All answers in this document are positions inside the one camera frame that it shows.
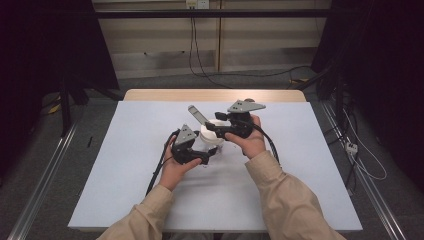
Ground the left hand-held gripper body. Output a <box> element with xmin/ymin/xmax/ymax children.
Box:
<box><xmin>170</xmin><ymin>123</ymin><xmax>211</xmax><ymax>166</ymax></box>

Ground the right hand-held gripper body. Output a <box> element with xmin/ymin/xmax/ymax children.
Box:
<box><xmin>214</xmin><ymin>99</ymin><xmax>267</xmax><ymax>140</ymax></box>

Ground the person's right hand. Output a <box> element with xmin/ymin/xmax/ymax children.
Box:
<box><xmin>224</xmin><ymin>114</ymin><xmax>267</xmax><ymax>160</ymax></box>

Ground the person's left hand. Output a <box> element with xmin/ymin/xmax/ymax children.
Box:
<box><xmin>159</xmin><ymin>134</ymin><xmax>203</xmax><ymax>192</ymax></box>

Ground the wooden table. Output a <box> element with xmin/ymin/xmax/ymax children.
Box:
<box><xmin>123</xmin><ymin>88</ymin><xmax>307</xmax><ymax>103</ymax></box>

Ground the white board sheet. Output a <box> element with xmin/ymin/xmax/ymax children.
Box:
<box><xmin>67</xmin><ymin>100</ymin><xmax>364</xmax><ymax>233</ymax></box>

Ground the black metal stand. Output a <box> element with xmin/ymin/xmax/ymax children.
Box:
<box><xmin>59</xmin><ymin>74</ymin><xmax>124</xmax><ymax>138</ymax></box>
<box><xmin>294</xmin><ymin>64</ymin><xmax>348</xmax><ymax>128</ymax></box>

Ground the white power strip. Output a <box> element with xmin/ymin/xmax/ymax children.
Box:
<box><xmin>344</xmin><ymin>141</ymin><xmax>359</xmax><ymax>156</ymax></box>

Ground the black horizontal bar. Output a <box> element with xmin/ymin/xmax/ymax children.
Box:
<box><xmin>94</xmin><ymin>9</ymin><xmax>334</xmax><ymax>19</ymax></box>

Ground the yellow floor object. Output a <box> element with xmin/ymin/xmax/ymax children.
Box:
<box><xmin>46</xmin><ymin>103</ymin><xmax>63</xmax><ymax>115</ymax></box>

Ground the dark curtain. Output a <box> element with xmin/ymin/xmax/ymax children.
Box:
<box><xmin>0</xmin><ymin>0</ymin><xmax>119</xmax><ymax>181</ymax></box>
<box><xmin>311</xmin><ymin>0</ymin><xmax>424</xmax><ymax>191</ymax></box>

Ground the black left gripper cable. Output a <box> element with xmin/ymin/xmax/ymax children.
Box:
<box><xmin>145</xmin><ymin>129</ymin><xmax>181</xmax><ymax>197</ymax></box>

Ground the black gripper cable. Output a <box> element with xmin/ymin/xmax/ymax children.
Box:
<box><xmin>145</xmin><ymin>129</ymin><xmax>181</xmax><ymax>197</ymax></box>
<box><xmin>251</xmin><ymin>122</ymin><xmax>281</xmax><ymax>165</ymax></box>

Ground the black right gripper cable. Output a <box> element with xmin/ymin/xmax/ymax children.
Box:
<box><xmin>251</xmin><ymin>122</ymin><xmax>281</xmax><ymax>165</ymax></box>

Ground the long black floor cable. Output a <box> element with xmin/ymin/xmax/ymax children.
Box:
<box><xmin>191</xmin><ymin>16</ymin><xmax>314</xmax><ymax>78</ymax></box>

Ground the black hanging wall cable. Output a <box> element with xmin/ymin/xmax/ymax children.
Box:
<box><xmin>188</xmin><ymin>8</ymin><xmax>234</xmax><ymax>89</ymax></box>

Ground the white wall socket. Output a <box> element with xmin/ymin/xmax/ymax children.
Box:
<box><xmin>185</xmin><ymin>0</ymin><xmax>210</xmax><ymax>10</ymax></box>

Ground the black floor cable bundle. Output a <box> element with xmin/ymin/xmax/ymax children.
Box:
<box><xmin>328</xmin><ymin>99</ymin><xmax>361</xmax><ymax>191</ymax></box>

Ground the white cable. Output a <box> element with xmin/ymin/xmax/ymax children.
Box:
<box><xmin>343</xmin><ymin>109</ymin><xmax>388</xmax><ymax>182</ymax></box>

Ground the aluminium floor rail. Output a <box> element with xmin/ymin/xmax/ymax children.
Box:
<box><xmin>319</xmin><ymin>101</ymin><xmax>408</xmax><ymax>240</ymax></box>
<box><xmin>7</xmin><ymin>123</ymin><xmax>79</xmax><ymax>240</ymax></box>

